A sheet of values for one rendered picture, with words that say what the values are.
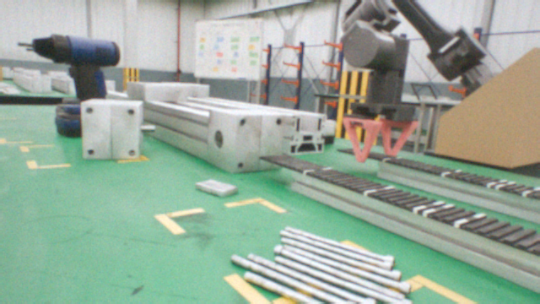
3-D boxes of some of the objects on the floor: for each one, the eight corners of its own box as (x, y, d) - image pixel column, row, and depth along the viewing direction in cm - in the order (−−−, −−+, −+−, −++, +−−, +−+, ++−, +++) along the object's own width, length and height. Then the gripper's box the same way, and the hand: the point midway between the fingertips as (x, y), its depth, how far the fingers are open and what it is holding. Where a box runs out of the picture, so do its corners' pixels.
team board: (186, 127, 697) (187, 19, 657) (203, 126, 738) (206, 24, 698) (250, 138, 617) (256, 15, 577) (266, 136, 658) (273, 20, 618)
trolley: (530, 203, 335) (556, 90, 314) (521, 217, 295) (550, 88, 274) (414, 179, 401) (429, 84, 381) (394, 187, 361) (409, 82, 340)
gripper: (380, 67, 55) (368, 167, 58) (427, 73, 62) (413, 163, 65) (347, 67, 61) (337, 159, 64) (392, 73, 68) (381, 155, 71)
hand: (375, 156), depth 65 cm, fingers open, 8 cm apart
